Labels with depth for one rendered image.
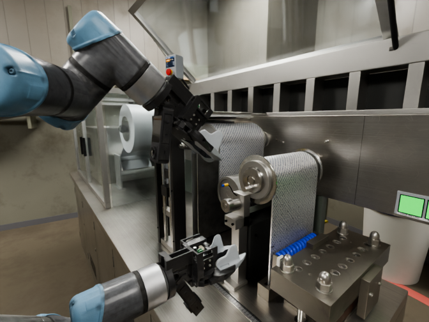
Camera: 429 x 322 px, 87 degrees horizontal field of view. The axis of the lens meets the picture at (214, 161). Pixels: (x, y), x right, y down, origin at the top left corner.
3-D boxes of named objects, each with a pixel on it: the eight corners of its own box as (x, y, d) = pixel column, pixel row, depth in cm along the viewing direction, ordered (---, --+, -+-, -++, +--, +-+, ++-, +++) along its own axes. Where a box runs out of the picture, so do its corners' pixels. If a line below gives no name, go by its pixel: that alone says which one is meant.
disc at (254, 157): (238, 197, 74) (238, 153, 72) (239, 197, 75) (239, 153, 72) (276, 210, 63) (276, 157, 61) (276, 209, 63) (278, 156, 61)
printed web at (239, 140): (198, 240, 99) (196, 122, 90) (237, 225, 113) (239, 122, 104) (268, 293, 69) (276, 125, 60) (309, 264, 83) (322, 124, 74)
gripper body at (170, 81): (216, 114, 50) (177, 71, 43) (195, 145, 48) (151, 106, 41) (196, 114, 56) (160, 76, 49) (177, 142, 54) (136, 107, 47)
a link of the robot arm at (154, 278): (149, 322, 40) (133, 294, 47) (172, 308, 43) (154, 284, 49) (147, 284, 39) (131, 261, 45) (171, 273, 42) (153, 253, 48)
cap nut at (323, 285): (312, 287, 54) (313, 271, 53) (320, 281, 56) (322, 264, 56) (327, 297, 51) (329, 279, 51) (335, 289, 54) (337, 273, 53)
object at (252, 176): (260, 168, 63) (262, 195, 64) (264, 167, 64) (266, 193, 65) (240, 167, 69) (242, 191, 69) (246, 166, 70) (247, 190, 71)
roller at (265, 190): (239, 194, 72) (239, 158, 70) (288, 181, 88) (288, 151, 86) (269, 203, 63) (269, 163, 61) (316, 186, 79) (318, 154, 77)
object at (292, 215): (269, 257, 67) (271, 198, 64) (311, 233, 81) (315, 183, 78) (270, 258, 67) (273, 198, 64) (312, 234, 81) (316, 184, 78)
